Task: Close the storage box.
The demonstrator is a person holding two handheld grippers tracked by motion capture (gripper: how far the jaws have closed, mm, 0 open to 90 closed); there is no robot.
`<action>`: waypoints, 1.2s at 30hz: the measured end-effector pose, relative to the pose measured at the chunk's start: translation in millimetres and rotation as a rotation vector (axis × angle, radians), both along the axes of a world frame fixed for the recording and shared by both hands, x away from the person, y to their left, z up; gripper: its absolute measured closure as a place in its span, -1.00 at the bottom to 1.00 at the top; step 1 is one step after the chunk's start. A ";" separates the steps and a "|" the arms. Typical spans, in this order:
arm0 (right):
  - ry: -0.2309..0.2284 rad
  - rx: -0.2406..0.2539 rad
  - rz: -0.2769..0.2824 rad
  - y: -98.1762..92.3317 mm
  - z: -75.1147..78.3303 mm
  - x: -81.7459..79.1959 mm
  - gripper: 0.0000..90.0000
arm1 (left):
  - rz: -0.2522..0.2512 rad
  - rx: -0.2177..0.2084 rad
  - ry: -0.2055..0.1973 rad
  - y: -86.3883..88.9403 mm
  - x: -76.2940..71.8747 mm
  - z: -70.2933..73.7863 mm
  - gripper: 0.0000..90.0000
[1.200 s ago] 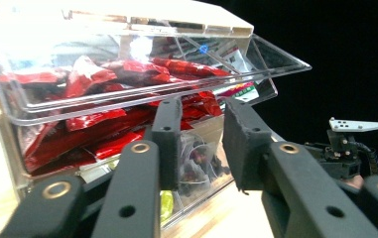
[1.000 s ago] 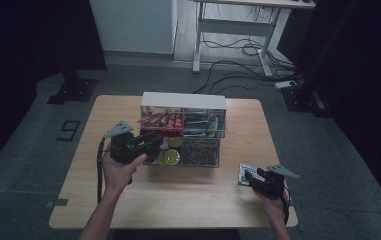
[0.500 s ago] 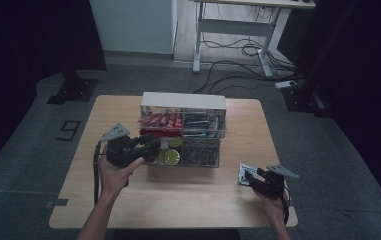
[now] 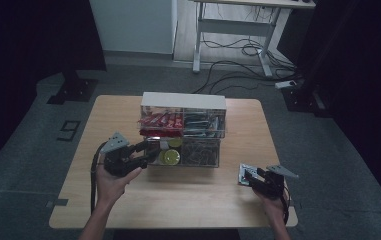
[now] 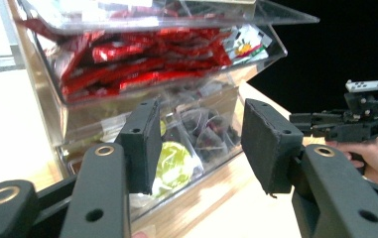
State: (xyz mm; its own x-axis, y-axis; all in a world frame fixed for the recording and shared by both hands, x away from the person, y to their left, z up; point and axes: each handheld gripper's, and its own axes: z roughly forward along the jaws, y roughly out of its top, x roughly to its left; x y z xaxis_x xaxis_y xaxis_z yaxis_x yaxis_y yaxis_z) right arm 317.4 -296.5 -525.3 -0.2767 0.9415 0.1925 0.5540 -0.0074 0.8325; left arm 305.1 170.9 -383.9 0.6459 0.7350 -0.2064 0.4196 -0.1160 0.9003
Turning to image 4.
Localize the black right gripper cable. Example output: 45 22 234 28
278 184 292 225

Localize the person's right hand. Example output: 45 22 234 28
252 188 289 218

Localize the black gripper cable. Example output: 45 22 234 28
278 184 292 225
90 141 109 215

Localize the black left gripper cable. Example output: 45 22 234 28
90 141 109 215

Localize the white metal-frame desk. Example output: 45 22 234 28
190 0 317 79

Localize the small yellow-lidded cup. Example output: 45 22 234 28
167 137 183 149

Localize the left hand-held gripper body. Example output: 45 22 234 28
100 132 136 178

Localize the pile of dark brown packets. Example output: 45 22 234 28
180 137 220 167

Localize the clear drawer organizer white top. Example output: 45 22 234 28
138 91 228 169

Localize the dark curtain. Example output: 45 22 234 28
296 0 381 214
0 0 108 178

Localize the white cabinet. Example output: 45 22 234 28
89 0 179 55

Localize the pile of red packets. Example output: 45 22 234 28
138 111 184 138

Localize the pile of blue-grey packets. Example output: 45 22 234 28
183 111 226 138

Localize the large yellow-lidded cup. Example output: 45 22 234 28
159 148 182 166

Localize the bundle of black floor cables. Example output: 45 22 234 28
191 31 300 95

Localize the clear drawer with packets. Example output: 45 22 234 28
139 105 228 140

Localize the white power strip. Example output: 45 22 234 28
274 79 298 90

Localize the clear drawer with yellow cups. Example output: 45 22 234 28
142 135 221 169

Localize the person's left hand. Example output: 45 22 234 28
95 151 143 207

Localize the brown packet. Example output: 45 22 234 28
147 145 161 165

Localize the black stand base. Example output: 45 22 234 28
281 83 333 118
46 70 99 106

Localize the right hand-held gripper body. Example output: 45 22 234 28
256 164 299 200

